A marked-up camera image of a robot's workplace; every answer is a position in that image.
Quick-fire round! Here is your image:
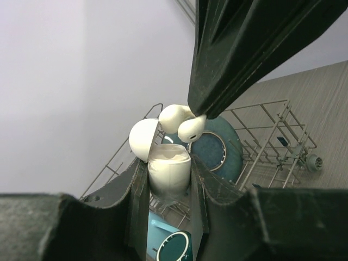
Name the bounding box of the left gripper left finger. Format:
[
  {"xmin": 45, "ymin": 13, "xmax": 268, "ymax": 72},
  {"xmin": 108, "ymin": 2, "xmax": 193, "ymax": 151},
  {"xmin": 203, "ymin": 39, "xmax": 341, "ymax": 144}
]
[{"xmin": 1, "ymin": 159, "xmax": 150, "ymax": 260}]

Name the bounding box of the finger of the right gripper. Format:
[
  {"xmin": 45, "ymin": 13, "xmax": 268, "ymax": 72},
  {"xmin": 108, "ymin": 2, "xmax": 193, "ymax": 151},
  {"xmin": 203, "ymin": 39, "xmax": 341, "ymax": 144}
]
[
  {"xmin": 205, "ymin": 1, "xmax": 347, "ymax": 119},
  {"xmin": 188, "ymin": 1, "xmax": 315, "ymax": 116}
]

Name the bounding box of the large teal plate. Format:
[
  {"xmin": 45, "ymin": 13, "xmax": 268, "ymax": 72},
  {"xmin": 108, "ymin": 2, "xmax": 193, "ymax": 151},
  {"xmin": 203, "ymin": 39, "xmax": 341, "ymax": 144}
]
[{"xmin": 162, "ymin": 116, "xmax": 243, "ymax": 183}]

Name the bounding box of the oval white charging case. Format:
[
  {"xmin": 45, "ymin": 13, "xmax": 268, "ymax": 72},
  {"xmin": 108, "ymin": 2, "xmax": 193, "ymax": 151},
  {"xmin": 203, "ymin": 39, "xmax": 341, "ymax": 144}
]
[{"xmin": 128, "ymin": 119, "xmax": 191, "ymax": 200}]

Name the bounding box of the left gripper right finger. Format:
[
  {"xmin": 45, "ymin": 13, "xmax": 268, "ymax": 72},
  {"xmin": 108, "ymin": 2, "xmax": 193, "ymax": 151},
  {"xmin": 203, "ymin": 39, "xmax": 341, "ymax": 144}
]
[{"xmin": 190, "ymin": 155, "xmax": 347, "ymax": 260}]

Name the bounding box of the light blue mug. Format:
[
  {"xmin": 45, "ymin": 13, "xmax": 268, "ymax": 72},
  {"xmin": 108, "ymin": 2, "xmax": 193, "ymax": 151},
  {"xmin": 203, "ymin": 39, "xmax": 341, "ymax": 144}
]
[{"xmin": 146, "ymin": 212, "xmax": 179, "ymax": 259}]

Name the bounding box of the wire dish rack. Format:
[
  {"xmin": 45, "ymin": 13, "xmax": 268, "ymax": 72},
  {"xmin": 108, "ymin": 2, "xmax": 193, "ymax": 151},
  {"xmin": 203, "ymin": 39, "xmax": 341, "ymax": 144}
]
[{"xmin": 78, "ymin": 100, "xmax": 324, "ymax": 226}]

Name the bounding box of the dark teal mug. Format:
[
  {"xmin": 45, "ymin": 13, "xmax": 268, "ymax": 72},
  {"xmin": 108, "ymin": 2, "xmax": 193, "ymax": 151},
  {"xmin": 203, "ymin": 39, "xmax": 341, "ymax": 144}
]
[{"xmin": 155, "ymin": 231, "xmax": 193, "ymax": 261}]

